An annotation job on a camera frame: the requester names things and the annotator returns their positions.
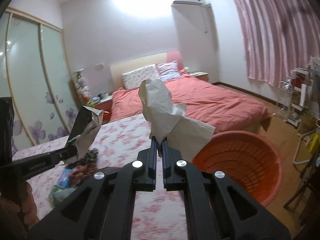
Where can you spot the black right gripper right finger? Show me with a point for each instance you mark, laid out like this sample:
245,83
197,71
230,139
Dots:
216,207

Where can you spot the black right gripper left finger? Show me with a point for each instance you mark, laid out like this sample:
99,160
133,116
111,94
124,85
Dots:
102,207

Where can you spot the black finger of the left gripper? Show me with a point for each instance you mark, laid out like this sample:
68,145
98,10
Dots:
29,167

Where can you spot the white paper tissue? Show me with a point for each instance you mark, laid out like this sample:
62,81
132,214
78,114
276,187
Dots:
168,120

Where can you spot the light green cloth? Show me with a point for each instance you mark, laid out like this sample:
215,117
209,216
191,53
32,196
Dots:
58,194

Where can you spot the blue small box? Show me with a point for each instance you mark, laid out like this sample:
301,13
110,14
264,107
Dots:
63,180

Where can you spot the black white checkered cloth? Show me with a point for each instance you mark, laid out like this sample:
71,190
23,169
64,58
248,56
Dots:
90,157

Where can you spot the person's left hand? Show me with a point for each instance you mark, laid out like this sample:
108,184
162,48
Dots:
9,210

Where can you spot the brown satin scrunchie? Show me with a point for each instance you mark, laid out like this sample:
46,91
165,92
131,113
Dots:
81,173

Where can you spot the floral pink tablecloth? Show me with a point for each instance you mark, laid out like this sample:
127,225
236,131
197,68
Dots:
157,215

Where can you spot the orange plastic laundry basket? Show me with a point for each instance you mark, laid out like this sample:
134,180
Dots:
249,159

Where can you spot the bed with red duvet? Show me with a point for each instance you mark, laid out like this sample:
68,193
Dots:
222,108

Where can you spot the hanging plush toys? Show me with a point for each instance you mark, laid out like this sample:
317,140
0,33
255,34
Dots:
82,87

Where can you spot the glass sliding wardrobe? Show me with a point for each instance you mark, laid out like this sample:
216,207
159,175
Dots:
36,76

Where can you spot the left bedside table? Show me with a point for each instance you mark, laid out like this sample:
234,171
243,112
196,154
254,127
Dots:
105,105

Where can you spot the bedside table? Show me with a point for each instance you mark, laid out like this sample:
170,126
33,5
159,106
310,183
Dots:
105,105
200,75

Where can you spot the beige pink headboard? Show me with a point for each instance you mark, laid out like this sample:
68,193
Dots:
118,69

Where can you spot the right bedside table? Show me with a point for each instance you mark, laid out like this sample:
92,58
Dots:
200,75

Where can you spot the white floral pillow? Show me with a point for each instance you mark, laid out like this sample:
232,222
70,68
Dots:
133,79

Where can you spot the pink striped pillow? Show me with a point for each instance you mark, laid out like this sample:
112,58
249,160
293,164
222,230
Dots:
168,71

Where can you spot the white shelf cart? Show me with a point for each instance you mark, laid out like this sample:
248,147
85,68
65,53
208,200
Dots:
300,94

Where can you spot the pink striped curtain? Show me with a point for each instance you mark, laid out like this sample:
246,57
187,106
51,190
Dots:
279,35

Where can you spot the white wire rack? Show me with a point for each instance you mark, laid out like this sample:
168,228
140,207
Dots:
287,99

